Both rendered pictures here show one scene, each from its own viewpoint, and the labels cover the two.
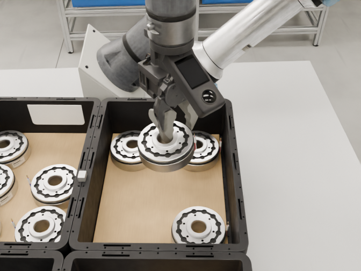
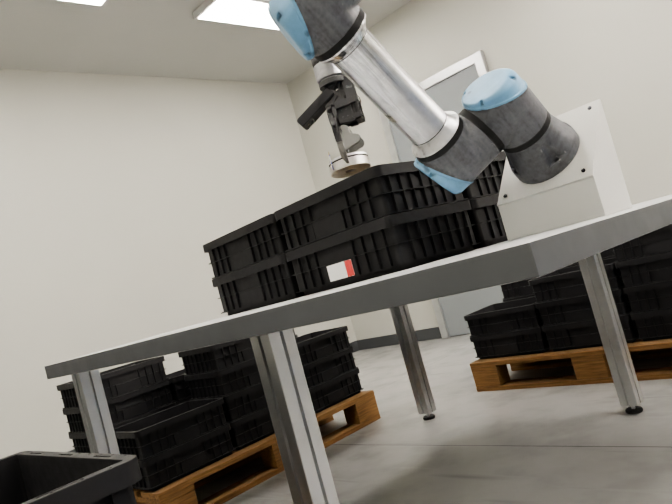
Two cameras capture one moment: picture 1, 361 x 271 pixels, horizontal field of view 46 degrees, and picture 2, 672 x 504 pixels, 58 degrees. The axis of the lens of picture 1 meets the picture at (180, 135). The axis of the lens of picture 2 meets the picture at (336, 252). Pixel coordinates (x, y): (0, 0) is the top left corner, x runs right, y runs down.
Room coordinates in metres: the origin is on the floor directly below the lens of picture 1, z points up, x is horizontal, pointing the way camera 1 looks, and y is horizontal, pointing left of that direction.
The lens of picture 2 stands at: (1.63, -1.06, 0.71)
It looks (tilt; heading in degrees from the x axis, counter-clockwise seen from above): 3 degrees up; 138
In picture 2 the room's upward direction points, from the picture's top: 15 degrees counter-clockwise
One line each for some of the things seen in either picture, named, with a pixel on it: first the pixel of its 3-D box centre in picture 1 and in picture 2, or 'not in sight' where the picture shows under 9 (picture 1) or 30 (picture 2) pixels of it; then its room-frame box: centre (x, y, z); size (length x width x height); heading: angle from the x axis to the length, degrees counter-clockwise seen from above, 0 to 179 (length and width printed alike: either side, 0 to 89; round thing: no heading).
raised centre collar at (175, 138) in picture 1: (165, 138); not in sight; (0.55, 0.03, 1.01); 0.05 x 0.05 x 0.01
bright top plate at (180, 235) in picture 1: (198, 228); not in sight; (0.46, -0.03, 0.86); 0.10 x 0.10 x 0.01
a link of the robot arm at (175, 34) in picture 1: (170, 24); (330, 73); (0.58, 0.02, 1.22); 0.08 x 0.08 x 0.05
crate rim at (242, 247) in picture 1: (163, 164); (363, 190); (0.57, 0.03, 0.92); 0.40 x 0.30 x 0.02; 179
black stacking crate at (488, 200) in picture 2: not in sight; (453, 232); (0.57, 0.33, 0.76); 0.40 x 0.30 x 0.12; 179
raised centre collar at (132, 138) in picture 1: (132, 144); not in sight; (0.68, 0.11, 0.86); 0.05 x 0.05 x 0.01
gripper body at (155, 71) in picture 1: (169, 65); (341, 103); (0.59, 0.02, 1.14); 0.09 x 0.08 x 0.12; 38
